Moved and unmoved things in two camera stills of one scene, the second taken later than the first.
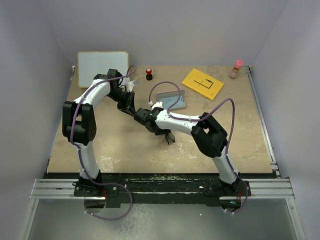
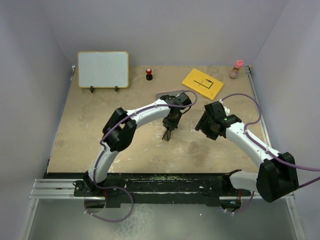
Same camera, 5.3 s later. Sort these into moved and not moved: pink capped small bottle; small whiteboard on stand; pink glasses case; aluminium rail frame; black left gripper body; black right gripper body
Moved: black left gripper body; black right gripper body
Not moved: pink capped small bottle; aluminium rail frame; pink glasses case; small whiteboard on stand
